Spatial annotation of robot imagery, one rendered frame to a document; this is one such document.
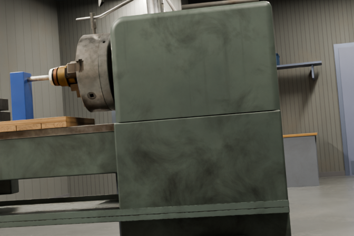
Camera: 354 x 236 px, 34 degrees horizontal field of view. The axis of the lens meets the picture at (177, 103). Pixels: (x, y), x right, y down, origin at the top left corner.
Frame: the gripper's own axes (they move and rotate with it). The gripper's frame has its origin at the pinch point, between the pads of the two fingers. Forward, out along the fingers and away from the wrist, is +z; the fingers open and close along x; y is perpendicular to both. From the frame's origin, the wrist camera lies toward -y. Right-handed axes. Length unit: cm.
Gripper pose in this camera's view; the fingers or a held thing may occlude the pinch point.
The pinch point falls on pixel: (114, 2)
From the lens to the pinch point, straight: 232.3
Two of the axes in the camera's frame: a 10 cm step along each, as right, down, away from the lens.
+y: -5.8, -0.8, -8.1
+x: 8.1, -1.2, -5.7
